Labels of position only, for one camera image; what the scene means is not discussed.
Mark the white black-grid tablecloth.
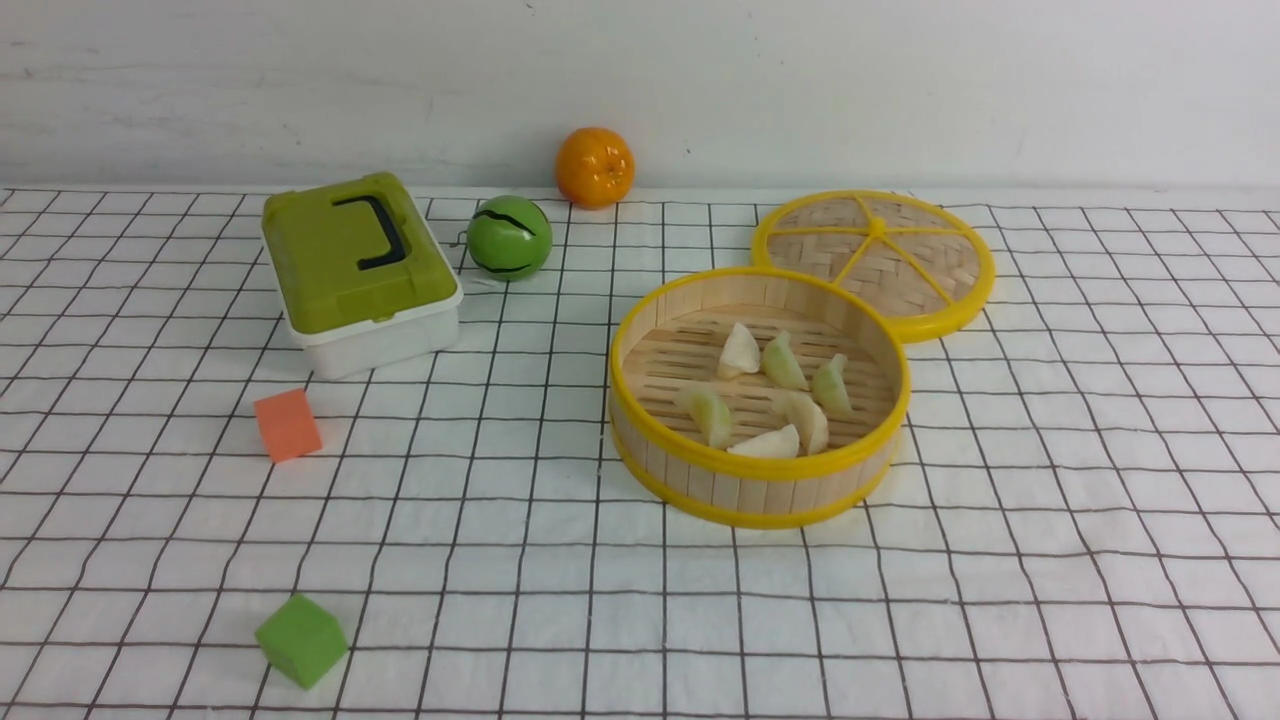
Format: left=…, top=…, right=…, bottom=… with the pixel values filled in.
left=1, top=187, right=1279, bottom=719

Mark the green toy ball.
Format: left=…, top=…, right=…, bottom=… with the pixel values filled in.
left=466, top=195, right=553, bottom=282

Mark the yellow woven steamer lid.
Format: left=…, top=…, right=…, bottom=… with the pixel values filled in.
left=750, top=190, right=996, bottom=345

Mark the green foam cube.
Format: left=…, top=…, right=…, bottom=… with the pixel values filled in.
left=255, top=593, right=349, bottom=691

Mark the white dumpling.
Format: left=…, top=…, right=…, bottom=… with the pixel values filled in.
left=726, top=424, right=801, bottom=459
left=716, top=322, right=762, bottom=380
left=772, top=391, right=829, bottom=455

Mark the orange foam cube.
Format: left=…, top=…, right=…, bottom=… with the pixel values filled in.
left=253, top=388, right=323, bottom=464

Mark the green-lidded white plastic box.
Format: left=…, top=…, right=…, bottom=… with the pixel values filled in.
left=261, top=172, right=465, bottom=380

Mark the orange toy fruit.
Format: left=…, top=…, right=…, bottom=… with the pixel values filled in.
left=556, top=127, right=635, bottom=210

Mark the yellow-rimmed bamboo steamer tray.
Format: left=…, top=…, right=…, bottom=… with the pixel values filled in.
left=608, top=266, right=911, bottom=529

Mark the green dumpling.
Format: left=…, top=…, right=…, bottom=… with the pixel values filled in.
left=810, top=354, right=852, bottom=420
left=760, top=331, right=809, bottom=392
left=675, top=384, right=733, bottom=448

